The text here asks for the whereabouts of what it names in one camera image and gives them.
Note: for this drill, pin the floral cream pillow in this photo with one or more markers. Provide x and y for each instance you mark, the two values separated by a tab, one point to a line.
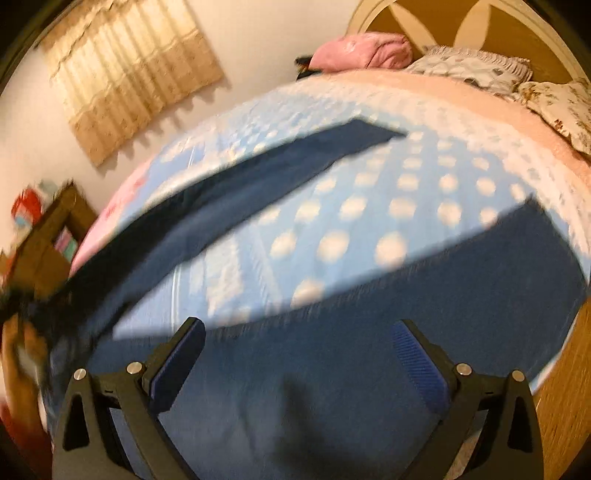
565	107

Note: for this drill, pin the stacked boxes under desk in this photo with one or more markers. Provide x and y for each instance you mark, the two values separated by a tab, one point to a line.
66	245

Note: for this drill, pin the brown cream wooden headboard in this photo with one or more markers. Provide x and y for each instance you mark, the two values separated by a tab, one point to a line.
533	30

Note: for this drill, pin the dark blue denim jeans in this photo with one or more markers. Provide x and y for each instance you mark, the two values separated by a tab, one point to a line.
305	391

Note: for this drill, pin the brown wooden desk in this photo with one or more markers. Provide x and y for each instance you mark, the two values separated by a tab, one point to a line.
37	265

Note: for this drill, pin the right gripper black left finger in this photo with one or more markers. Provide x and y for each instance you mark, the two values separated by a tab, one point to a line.
87	445

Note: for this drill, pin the red box on desk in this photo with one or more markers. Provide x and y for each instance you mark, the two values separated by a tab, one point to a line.
27	209

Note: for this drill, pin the person's left hand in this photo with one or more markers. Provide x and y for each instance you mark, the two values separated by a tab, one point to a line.
22	393

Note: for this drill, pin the grey patterned pillow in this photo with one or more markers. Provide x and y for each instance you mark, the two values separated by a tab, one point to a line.
487	71

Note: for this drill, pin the beige patterned curtain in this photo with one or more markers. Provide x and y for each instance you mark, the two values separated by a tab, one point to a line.
116	65

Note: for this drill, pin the blue pink patterned bedspread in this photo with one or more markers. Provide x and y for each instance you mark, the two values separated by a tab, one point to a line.
466	159

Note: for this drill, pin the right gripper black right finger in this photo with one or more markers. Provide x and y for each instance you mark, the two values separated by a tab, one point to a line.
509	445

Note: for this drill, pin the dark item beside quilt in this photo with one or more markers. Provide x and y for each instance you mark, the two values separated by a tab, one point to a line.
304	69

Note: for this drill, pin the pink folded quilt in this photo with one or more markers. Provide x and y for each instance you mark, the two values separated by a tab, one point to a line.
370	50

